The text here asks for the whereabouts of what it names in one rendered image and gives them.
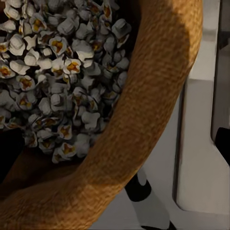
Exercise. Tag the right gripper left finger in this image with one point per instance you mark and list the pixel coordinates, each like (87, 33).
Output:
(11, 144)

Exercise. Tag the popcorn bag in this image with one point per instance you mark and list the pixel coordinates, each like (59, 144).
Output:
(38, 194)

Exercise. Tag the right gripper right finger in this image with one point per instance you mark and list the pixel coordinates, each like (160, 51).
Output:
(222, 142)

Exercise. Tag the burner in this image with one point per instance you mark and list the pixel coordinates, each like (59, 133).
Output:
(202, 182)

